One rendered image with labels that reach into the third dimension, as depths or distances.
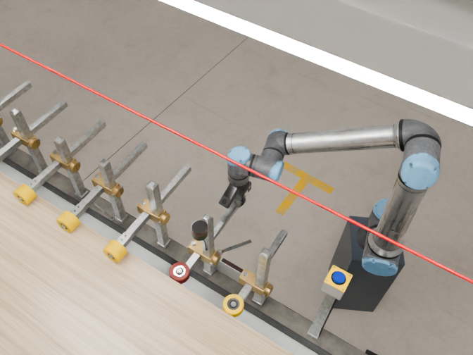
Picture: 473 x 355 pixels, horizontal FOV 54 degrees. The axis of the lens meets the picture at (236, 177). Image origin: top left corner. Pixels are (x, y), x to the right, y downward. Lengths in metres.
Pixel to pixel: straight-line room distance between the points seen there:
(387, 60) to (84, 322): 1.61
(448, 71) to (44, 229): 1.87
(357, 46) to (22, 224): 1.87
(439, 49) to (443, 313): 2.69
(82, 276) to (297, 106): 2.35
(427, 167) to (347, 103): 2.31
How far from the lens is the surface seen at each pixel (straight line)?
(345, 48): 0.44
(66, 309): 1.92
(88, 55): 4.32
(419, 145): 1.66
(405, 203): 1.77
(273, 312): 2.04
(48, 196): 2.56
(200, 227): 1.70
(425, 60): 0.42
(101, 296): 1.90
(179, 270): 1.88
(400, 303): 2.98
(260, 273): 1.79
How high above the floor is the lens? 2.60
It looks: 53 degrees down
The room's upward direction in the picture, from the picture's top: 2 degrees clockwise
